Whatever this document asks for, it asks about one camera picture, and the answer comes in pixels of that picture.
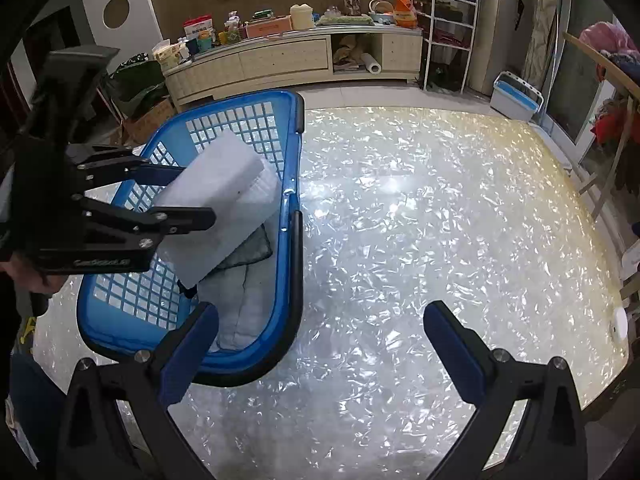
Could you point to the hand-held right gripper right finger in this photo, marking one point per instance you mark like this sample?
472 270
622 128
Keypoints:
457 350

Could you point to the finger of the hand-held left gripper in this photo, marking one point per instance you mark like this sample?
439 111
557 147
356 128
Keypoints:
160 174
185 220

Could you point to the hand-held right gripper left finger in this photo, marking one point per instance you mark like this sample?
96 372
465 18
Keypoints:
192 350

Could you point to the white cloth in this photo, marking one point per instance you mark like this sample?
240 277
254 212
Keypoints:
215 185

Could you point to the blue plastic basket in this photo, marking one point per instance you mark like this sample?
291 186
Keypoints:
292 285

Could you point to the person's left hand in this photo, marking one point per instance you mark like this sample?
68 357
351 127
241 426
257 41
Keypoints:
35 282

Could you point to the dark mesh cloth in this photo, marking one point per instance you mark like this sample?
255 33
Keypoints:
250 250

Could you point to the grey cloth in basket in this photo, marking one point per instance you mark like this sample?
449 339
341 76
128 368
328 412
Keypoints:
250 305

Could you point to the dark green bag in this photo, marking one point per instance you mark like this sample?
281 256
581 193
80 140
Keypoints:
135 85

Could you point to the cream package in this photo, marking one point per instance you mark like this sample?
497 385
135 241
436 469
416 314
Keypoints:
170 54

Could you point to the red and white box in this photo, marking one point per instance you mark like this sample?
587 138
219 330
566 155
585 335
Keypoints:
197 27

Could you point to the beige low cabinet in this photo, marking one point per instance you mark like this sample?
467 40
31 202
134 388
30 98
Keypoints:
280 60

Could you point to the small white round device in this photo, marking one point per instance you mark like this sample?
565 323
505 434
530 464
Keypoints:
621 324

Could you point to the person's blue trouser leg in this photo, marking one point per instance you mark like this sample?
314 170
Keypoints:
35 410

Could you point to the orange flat box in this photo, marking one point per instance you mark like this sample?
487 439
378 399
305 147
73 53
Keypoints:
267 27

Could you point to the cream jar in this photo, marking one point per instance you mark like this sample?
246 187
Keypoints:
302 17

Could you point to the beige cloth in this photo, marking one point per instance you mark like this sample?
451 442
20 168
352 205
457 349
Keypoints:
350 49

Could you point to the white paper roll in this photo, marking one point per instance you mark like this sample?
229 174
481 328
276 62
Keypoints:
372 62

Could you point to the green tray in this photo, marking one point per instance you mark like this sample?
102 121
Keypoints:
345 19

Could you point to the blue and white storage box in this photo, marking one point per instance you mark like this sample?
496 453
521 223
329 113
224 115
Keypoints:
515 102

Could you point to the patterned gift bag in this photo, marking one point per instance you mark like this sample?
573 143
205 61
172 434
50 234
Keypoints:
352 2

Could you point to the red garment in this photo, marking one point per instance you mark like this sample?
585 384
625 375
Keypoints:
607 125

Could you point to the orange bag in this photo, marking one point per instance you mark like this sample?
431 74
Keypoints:
405 15

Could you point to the white metal shelf rack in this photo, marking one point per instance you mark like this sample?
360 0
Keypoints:
470 35

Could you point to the wooden clothes rack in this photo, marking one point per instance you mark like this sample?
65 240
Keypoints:
612 72

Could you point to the pink garment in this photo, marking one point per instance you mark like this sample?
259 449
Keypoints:
607 37

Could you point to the beige curtain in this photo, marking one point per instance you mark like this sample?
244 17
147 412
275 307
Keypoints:
542 10

